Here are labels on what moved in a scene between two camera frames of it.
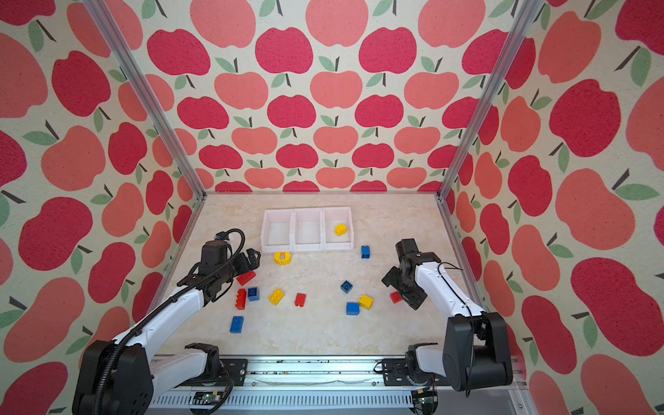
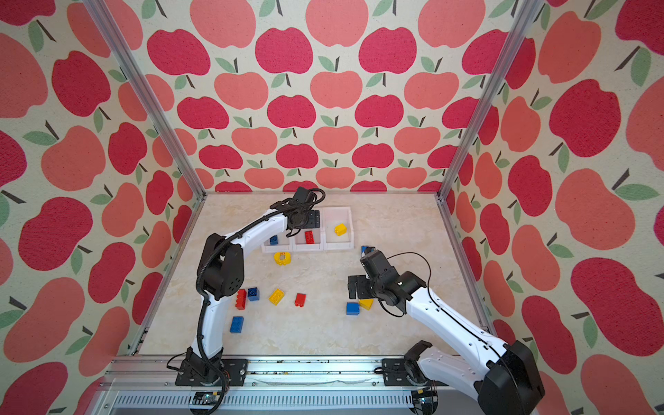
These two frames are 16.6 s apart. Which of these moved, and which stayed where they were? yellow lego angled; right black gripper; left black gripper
Moved: right black gripper; left black gripper
Stayed: yellow lego angled
